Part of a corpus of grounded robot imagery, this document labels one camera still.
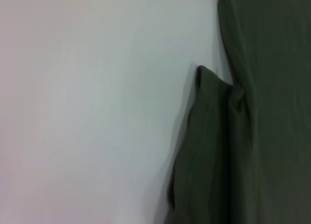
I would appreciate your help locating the dark green FREE! t-shirt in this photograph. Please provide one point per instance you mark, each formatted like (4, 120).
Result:
(267, 112)

